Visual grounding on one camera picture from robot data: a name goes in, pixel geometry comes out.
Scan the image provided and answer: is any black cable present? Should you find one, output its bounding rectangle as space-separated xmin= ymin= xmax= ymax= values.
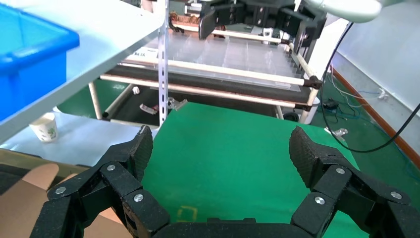
xmin=319 ymin=21 xmax=420 ymax=154

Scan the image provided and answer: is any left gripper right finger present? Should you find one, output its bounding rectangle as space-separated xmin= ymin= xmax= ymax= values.
xmin=288 ymin=125 xmax=420 ymax=238

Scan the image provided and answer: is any blue plastic tray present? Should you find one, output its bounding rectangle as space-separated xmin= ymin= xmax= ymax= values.
xmin=0 ymin=3 xmax=80 ymax=122

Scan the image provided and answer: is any white pipe rack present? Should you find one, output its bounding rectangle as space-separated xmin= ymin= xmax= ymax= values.
xmin=88 ymin=21 xmax=320 ymax=125

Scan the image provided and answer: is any black rack shelf mat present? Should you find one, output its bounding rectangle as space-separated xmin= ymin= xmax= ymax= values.
xmin=103 ymin=64 xmax=313 ymax=129

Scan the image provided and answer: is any black power adapter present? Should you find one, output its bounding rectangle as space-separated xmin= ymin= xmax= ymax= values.
xmin=323 ymin=98 xmax=339 ymax=111

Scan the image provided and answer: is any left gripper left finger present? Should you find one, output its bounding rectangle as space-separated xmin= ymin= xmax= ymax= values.
xmin=29 ymin=125 xmax=171 ymax=238

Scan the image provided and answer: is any clear plastic sheet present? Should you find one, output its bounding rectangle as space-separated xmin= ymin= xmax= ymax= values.
xmin=129 ymin=32 xmax=302 ymax=92

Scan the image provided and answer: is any white metal shelf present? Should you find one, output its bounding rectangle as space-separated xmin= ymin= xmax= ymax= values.
xmin=0 ymin=0 xmax=165 ymax=143

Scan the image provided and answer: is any grey right wrist camera housing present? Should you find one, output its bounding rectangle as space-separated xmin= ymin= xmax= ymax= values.
xmin=305 ymin=0 xmax=383 ymax=24

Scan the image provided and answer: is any perforated steel shelf post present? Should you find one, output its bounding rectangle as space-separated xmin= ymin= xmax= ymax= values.
xmin=158 ymin=0 xmax=170 ymax=127

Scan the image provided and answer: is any red white wrapper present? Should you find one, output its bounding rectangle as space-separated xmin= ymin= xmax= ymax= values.
xmin=140 ymin=103 xmax=160 ymax=116

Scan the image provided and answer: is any silver binder clip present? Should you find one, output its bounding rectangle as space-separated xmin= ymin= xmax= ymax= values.
xmin=166 ymin=97 xmax=188 ymax=112
xmin=324 ymin=127 xmax=349 ymax=138

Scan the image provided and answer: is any white floor cable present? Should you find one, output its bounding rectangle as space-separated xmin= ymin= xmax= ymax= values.
xmin=328 ymin=64 xmax=389 ymax=101

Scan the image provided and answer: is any printed paper cup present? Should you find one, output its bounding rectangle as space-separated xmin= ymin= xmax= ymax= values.
xmin=29 ymin=112 xmax=59 ymax=143

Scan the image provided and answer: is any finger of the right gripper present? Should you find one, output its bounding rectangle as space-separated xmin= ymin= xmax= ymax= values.
xmin=198 ymin=0 xmax=252 ymax=40
xmin=282 ymin=4 xmax=328 ymax=57

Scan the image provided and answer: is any brown cardboard box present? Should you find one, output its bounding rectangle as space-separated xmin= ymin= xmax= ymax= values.
xmin=0 ymin=163 xmax=132 ymax=238

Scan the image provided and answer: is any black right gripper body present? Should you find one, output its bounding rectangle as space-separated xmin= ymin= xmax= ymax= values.
xmin=229 ymin=0 xmax=298 ymax=20

